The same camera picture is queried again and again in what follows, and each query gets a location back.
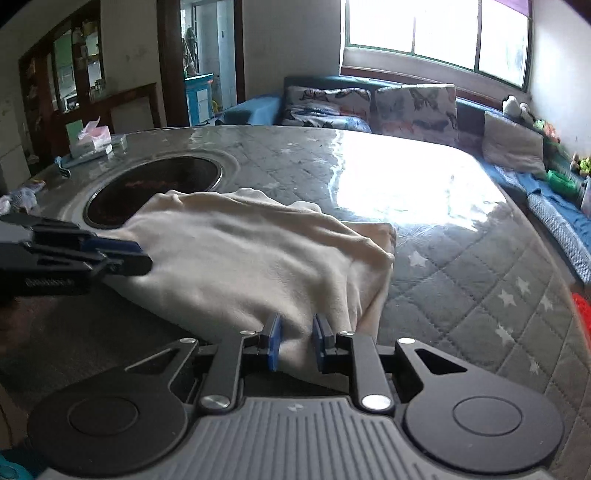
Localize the dark wooden cabinet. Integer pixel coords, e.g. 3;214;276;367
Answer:
18;0;161;155

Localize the grey quilted star table cover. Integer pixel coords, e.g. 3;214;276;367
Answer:
0;124;591;480

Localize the grey blue knit glove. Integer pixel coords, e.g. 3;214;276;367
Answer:
9;187;40;210

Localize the beige cloth garment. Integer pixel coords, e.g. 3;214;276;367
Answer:
111;188;398;384

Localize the blue sofa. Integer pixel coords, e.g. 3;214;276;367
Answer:
217;75;591;283

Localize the blue patterned sofa blanket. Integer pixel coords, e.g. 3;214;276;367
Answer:
516;171;591;283

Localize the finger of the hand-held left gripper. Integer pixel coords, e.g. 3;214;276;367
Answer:
28;250;153;278
31;225;144;254

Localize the green toy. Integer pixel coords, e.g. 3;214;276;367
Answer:
547;170;583;195

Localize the pink tissue box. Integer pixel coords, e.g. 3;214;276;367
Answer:
69;115;114;155

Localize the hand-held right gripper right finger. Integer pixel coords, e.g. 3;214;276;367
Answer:
312;314;467;411

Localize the small blue cabinet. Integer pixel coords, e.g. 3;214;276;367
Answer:
185;73;216;126

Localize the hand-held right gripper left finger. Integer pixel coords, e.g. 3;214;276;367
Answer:
124;313;283;414

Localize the panda plush toy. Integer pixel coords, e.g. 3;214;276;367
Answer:
503;95;536;123

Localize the white remote control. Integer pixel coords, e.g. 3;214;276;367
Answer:
68;145;114;163

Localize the red plastic object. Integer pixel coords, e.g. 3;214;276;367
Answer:
571;292;591;334

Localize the dark wooden door frame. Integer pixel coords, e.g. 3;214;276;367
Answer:
156;0;246;128

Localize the black round induction cooker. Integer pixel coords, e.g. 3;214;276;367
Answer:
85;157;225;230

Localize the square butterfly print cushion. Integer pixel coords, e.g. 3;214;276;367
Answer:
373;84;458;149

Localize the long butterfly print cushion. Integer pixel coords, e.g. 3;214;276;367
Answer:
281;86;373;133

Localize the plain grey cushion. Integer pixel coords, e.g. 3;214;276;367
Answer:
482;111;546;179

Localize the green framed window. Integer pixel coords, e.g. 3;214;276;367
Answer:
344;0;533;89

